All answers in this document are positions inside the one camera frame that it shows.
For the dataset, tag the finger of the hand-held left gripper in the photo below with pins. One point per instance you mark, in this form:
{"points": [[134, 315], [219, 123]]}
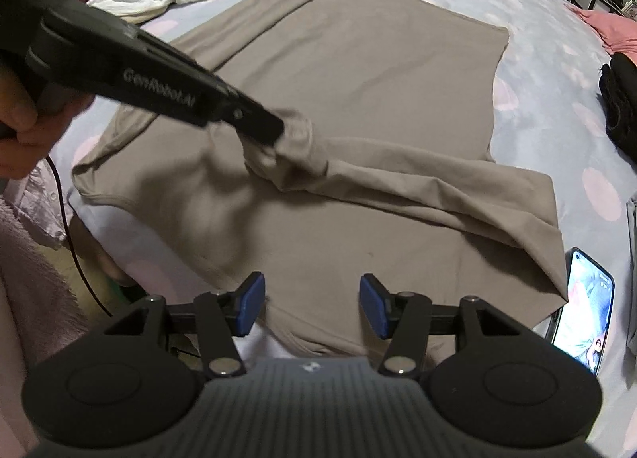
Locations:
{"points": [[259, 122]]}

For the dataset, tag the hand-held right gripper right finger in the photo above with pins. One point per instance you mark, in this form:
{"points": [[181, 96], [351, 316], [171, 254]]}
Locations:
{"points": [[373, 306]]}

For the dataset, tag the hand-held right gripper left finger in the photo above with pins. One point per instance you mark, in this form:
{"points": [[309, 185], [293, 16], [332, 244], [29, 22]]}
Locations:
{"points": [[251, 303]]}

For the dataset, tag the taupe long-sleeve shirt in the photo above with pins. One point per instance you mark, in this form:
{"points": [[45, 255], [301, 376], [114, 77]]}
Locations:
{"points": [[348, 89]]}

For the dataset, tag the black folded clothes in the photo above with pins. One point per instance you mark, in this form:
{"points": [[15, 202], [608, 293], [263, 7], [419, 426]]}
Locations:
{"points": [[622, 109]]}

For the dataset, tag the person's left hand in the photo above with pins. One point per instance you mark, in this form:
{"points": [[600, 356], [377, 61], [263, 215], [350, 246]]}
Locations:
{"points": [[20, 139]]}

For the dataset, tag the beige ribbed garment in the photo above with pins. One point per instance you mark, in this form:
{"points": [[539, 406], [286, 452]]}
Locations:
{"points": [[142, 15]]}

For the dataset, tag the smartphone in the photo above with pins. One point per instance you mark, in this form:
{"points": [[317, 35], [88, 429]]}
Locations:
{"points": [[582, 308]]}

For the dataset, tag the pink fuzzy towel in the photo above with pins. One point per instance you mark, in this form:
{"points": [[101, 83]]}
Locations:
{"points": [[35, 298]]}

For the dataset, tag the grey cloth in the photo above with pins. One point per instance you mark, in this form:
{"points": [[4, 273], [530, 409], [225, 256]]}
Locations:
{"points": [[632, 279]]}

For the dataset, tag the polka dot bedspread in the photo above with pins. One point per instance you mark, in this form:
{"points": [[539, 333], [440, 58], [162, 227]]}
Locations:
{"points": [[537, 89]]}

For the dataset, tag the pink pillow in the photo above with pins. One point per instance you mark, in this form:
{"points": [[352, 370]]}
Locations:
{"points": [[617, 30]]}

